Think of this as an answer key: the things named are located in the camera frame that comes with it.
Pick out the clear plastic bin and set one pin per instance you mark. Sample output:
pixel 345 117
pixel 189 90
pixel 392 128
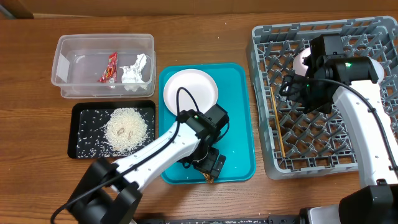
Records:
pixel 81 59

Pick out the red snack wrapper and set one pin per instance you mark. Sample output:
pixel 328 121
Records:
pixel 109 76

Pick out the large white plate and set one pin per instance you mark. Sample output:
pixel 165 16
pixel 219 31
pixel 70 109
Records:
pixel 201 86

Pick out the pile of rice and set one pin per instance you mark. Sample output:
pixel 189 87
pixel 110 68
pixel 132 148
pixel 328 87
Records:
pixel 126 130

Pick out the grey-green bowl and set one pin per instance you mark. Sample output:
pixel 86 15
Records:
pixel 379 70

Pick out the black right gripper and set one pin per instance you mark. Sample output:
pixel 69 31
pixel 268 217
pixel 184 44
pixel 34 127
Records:
pixel 324 104

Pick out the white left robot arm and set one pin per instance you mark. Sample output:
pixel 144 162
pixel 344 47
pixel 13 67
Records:
pixel 110 192

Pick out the white napkin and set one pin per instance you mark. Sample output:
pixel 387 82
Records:
pixel 132 74

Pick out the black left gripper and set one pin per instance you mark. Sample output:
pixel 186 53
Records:
pixel 209 164

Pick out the teal plastic tray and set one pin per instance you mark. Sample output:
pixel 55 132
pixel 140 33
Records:
pixel 238 144

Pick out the black rail at table edge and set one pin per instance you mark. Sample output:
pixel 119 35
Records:
pixel 272 219

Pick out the wooden chopstick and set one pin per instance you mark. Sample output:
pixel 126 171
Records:
pixel 281 144

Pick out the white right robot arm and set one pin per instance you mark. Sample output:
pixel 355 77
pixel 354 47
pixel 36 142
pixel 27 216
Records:
pixel 352 84

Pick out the black tray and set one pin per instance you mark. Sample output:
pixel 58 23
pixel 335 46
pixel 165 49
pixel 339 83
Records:
pixel 87 138

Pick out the grey plastic dish rack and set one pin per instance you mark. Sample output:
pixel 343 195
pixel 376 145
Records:
pixel 315 144

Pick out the brown food scrap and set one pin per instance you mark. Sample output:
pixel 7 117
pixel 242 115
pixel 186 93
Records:
pixel 209 179

